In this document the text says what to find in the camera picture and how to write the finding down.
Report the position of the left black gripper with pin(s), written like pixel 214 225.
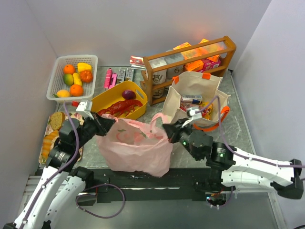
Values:
pixel 100 123

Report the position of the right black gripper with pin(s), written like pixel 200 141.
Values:
pixel 175 132

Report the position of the pink plastic grocery bag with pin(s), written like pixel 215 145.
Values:
pixel 132 146

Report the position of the purple toy onion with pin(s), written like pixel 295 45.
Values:
pixel 128 95

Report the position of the orange yellow snack bag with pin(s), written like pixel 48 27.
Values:
pixel 207 113

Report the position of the silver blue drink can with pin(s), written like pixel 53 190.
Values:
pixel 192 99

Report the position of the orange toy tangerine bottom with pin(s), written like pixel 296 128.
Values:
pixel 76 90

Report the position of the orange toy tangerine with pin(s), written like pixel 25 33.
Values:
pixel 76 90
pixel 69 69

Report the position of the floral canvas tote bag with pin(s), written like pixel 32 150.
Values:
pixel 195 83

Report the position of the red snack bag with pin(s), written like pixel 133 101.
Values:
pixel 185 106

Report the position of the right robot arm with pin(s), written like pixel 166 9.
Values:
pixel 233 167

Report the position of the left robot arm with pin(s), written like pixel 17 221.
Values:
pixel 60 183

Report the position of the red toy lobster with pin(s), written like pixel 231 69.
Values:
pixel 121 107

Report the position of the yellow plastic tub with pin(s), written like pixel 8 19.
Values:
pixel 113 95

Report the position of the floral serving tray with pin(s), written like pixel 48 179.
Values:
pixel 47 131

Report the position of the pink candy box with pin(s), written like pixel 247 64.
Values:
pixel 110 79

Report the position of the toy bread slice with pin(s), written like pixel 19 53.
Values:
pixel 56 120

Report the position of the small orange toy pumpkin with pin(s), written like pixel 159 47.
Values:
pixel 86 76

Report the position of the yellow toy banana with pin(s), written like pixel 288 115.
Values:
pixel 77 79

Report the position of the silver chocolate bar box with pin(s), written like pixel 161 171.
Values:
pixel 126 74

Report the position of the toy mango green yellow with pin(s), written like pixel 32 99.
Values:
pixel 68 79

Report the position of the white cup on shelf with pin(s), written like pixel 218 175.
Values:
pixel 159 77

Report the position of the toy croissant bread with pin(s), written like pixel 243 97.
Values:
pixel 48 142

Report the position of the yellow toy pepper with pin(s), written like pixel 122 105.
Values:
pixel 81 66

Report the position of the white plastic fruit basket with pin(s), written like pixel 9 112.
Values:
pixel 56 81

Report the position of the orange toy tangerine top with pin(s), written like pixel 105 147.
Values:
pixel 69 69

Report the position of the red silver foil packet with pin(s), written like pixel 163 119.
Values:
pixel 137 63

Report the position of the orange box on shelf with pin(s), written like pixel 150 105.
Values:
pixel 194 66

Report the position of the pink box on shelf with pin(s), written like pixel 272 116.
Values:
pixel 208 64

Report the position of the wooden shelf rack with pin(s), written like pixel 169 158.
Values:
pixel 174 60

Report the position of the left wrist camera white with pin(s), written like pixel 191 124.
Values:
pixel 83 108

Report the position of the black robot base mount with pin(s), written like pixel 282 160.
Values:
pixel 176 184

